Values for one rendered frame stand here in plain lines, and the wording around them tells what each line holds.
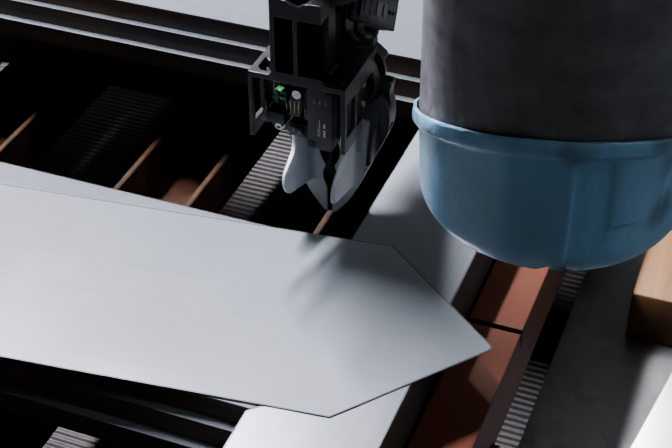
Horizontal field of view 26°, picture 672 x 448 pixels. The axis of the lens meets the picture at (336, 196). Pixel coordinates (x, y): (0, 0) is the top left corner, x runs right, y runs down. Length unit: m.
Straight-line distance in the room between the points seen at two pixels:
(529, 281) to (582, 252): 0.73
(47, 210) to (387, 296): 0.27
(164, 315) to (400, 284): 0.17
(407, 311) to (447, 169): 0.63
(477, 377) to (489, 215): 0.65
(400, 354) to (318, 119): 0.17
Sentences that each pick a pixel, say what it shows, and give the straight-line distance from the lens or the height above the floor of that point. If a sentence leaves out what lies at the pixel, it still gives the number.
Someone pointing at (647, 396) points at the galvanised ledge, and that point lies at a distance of 1.24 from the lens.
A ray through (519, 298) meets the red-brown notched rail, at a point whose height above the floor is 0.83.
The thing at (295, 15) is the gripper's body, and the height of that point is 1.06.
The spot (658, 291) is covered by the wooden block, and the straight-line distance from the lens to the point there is 1.27.
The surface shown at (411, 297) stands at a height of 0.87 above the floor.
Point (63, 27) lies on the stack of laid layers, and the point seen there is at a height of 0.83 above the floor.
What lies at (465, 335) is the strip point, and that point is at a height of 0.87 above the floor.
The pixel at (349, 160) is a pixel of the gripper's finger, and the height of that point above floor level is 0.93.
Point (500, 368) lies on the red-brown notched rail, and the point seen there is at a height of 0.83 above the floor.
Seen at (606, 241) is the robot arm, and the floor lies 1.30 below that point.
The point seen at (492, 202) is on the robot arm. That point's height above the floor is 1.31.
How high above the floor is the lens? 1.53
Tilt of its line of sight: 36 degrees down
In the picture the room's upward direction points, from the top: straight up
